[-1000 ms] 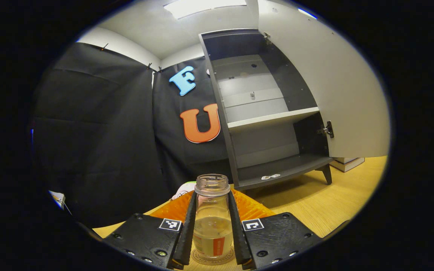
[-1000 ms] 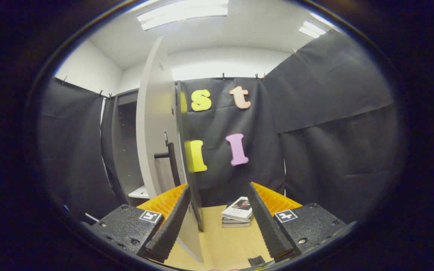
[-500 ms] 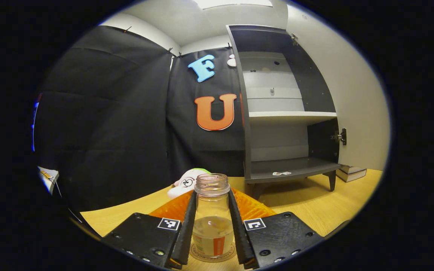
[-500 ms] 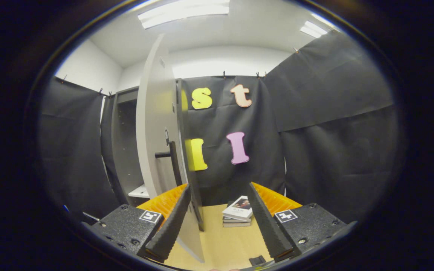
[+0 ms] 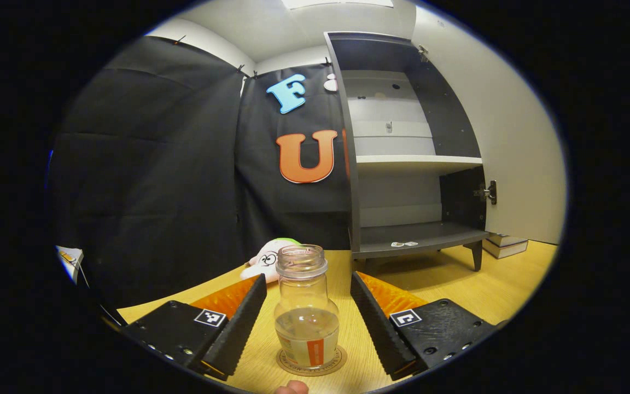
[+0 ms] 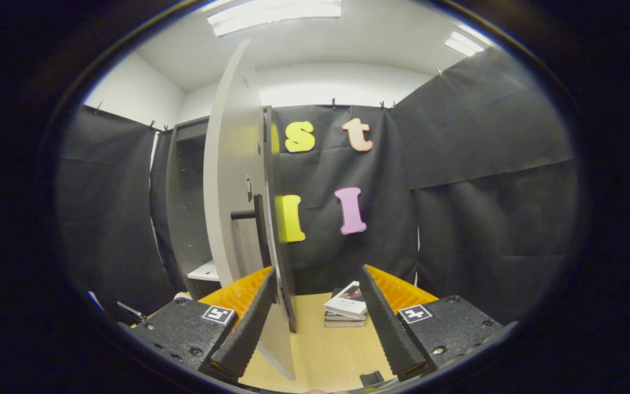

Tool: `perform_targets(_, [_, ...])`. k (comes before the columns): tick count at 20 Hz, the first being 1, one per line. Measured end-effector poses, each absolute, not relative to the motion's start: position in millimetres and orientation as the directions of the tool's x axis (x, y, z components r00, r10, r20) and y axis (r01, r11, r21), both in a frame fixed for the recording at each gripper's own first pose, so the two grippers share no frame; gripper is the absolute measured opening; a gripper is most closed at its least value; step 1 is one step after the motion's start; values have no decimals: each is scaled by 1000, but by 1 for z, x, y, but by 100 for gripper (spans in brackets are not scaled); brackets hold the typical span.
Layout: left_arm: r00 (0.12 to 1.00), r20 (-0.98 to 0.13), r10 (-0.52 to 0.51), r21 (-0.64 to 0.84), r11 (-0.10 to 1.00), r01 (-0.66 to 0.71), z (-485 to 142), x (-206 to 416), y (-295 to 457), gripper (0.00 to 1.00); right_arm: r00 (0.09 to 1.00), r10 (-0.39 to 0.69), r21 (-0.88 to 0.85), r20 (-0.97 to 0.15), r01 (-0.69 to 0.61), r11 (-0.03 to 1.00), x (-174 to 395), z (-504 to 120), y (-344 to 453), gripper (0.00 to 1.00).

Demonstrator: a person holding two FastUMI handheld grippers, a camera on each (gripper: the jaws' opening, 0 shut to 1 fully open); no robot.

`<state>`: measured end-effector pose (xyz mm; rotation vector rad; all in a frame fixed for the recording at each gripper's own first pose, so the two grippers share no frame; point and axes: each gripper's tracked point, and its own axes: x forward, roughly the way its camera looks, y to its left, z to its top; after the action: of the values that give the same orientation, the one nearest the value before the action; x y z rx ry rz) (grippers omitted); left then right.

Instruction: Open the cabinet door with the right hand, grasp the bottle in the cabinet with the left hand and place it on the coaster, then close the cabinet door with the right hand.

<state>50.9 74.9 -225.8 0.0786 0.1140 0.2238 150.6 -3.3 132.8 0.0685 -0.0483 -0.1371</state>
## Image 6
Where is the white cabinet shelf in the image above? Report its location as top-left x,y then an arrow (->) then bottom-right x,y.
186,260 -> 221,282

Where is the grey cabinet door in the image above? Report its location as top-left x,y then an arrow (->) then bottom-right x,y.
203,39 -> 296,381

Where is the long ceiling light panel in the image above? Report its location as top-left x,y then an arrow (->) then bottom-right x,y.
207,0 -> 343,37

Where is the dark grey cabinet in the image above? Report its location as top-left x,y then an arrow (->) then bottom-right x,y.
165,107 -> 298,333

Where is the black cabinet door handle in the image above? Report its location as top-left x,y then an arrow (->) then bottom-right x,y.
231,194 -> 273,270

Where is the black backdrop cloth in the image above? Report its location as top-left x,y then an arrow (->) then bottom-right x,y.
55,47 -> 581,326

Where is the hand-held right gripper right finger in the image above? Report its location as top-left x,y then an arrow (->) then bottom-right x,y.
359,265 -> 504,382

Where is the small ceiling light panel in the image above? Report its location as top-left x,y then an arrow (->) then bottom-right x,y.
445,31 -> 485,57

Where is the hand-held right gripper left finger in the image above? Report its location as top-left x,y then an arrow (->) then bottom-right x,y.
126,266 -> 277,382

